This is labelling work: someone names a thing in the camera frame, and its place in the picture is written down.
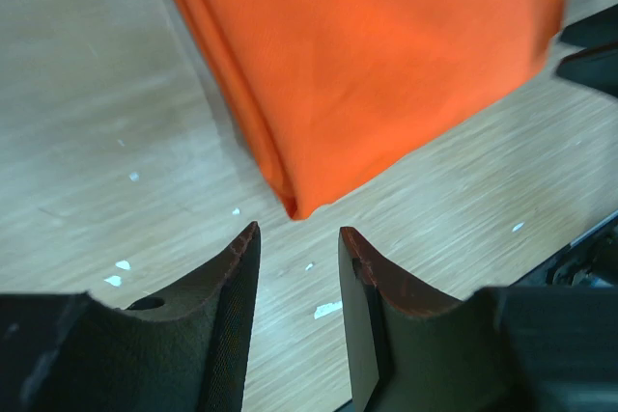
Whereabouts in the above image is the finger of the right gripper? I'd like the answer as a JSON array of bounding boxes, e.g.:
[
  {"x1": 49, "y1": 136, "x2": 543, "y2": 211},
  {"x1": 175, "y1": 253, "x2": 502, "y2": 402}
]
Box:
[
  {"x1": 559, "y1": 4, "x2": 618, "y2": 47},
  {"x1": 555, "y1": 42, "x2": 618, "y2": 98}
]

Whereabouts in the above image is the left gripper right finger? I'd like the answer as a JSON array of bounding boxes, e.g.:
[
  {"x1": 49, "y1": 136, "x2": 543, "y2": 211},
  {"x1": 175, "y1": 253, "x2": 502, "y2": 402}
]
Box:
[{"x1": 338, "y1": 227, "x2": 617, "y2": 411}]

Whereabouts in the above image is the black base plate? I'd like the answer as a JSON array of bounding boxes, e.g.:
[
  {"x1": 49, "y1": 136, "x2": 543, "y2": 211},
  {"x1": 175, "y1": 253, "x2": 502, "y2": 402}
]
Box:
[{"x1": 514, "y1": 211, "x2": 617, "y2": 288}]

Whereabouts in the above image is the orange t shirt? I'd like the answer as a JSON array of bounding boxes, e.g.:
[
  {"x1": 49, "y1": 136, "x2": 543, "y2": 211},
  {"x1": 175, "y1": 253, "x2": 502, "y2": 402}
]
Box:
[{"x1": 174, "y1": 0, "x2": 566, "y2": 220}]

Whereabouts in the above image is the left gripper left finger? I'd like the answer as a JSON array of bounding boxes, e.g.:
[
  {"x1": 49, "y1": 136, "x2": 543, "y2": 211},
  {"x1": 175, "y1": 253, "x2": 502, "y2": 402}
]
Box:
[{"x1": 1, "y1": 223, "x2": 261, "y2": 411}]

